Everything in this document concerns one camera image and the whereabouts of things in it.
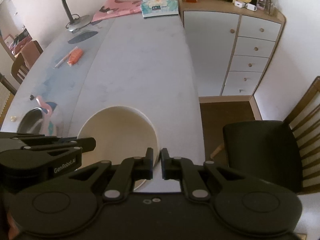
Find pink flamingo steel cup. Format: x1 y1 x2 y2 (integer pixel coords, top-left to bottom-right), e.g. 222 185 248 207
17 96 57 136

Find white charger adapter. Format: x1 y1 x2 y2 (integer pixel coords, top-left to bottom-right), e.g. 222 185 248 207
245 3 257 11

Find white pink pen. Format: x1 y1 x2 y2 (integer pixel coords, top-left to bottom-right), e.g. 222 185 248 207
54 46 78 68

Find tissue box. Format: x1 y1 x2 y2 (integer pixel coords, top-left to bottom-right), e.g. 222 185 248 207
140 0 178 18

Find cream white bowl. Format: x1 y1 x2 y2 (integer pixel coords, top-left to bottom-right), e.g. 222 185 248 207
76 106 160 191

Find orange packet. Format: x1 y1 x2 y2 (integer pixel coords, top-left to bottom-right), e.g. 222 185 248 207
67 48 84 66

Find grey desk lamp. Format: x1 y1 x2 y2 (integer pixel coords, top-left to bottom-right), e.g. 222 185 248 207
50 0 91 33

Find wooden chair with pink cloth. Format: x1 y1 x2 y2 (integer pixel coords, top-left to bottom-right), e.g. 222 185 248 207
11 41 43 84

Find black seat wooden chair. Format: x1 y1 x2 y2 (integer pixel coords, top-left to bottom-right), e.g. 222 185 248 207
210 77 319 194

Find white wooden sideboard cabinet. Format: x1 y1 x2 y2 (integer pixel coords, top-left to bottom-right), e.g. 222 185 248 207
178 0 286 102

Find pink folded cloth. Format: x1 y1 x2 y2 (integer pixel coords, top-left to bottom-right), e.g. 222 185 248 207
91 0 142 23

